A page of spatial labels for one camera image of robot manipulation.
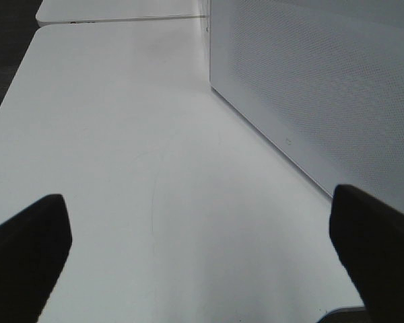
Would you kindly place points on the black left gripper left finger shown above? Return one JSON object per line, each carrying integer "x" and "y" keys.
{"x": 34, "y": 246}

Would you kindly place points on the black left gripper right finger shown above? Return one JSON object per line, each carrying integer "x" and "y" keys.
{"x": 368, "y": 237}

